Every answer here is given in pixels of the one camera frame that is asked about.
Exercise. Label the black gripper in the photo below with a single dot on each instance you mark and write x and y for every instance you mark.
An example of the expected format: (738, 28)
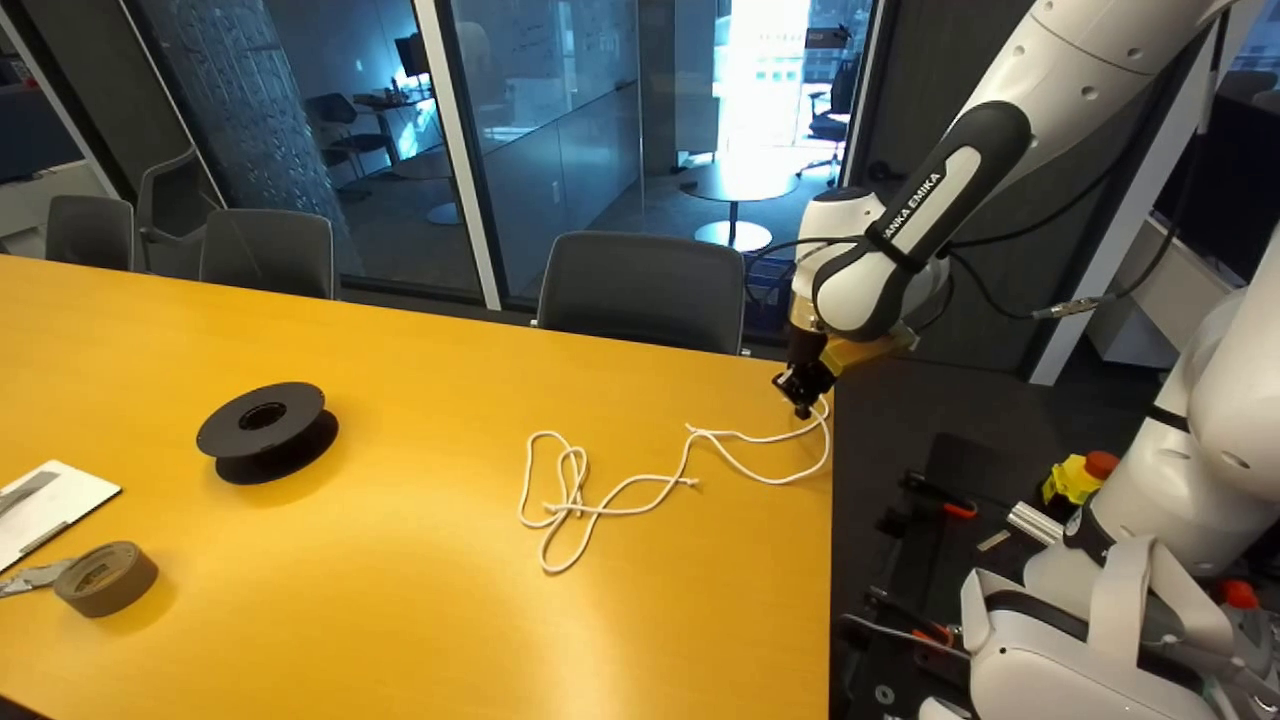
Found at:
(805, 368)

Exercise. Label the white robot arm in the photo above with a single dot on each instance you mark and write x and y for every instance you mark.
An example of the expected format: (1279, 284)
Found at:
(1200, 474)

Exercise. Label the grey chair near gripper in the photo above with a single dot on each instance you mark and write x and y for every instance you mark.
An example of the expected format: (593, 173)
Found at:
(658, 291)

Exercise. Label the white round table outside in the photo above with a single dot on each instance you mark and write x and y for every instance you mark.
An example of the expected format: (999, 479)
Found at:
(734, 195)

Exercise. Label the yellow red emergency button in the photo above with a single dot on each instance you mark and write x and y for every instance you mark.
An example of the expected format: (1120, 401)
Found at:
(1079, 479)

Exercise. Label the white VR headset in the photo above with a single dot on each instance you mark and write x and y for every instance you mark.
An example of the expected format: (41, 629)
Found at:
(1145, 640)

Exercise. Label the black filament spool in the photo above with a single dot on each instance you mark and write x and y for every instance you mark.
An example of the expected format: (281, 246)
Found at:
(266, 432)

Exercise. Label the grey chair middle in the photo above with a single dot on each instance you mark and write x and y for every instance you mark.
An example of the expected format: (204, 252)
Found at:
(268, 249)

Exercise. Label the grey tape roll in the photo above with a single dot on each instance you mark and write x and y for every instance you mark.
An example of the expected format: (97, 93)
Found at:
(97, 581)

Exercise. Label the grey chair far left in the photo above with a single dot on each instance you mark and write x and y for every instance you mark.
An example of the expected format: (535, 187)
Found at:
(92, 231)

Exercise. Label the white paper sheet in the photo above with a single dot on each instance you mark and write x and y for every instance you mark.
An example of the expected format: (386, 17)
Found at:
(47, 501)

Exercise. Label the yellow wrist camera box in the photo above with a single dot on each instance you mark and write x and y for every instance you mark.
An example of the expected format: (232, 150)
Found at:
(853, 353)

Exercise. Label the black clamp with red handle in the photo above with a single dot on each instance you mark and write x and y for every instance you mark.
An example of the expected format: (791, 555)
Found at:
(928, 544)

